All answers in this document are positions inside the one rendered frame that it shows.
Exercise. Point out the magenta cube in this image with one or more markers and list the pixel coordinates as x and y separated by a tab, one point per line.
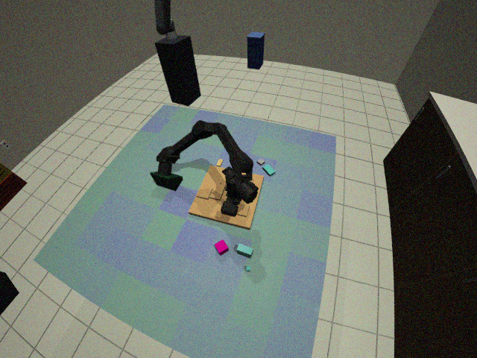
221	247

